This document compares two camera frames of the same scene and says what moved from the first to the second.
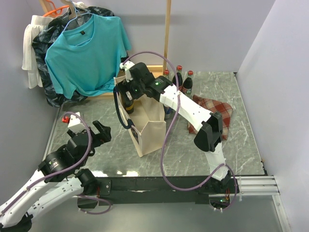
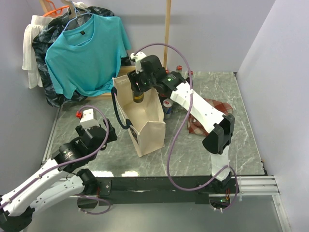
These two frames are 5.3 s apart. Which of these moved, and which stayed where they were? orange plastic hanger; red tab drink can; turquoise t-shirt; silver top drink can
Moved: silver top drink can
Stayed: red tab drink can; turquoise t-shirt; orange plastic hanger
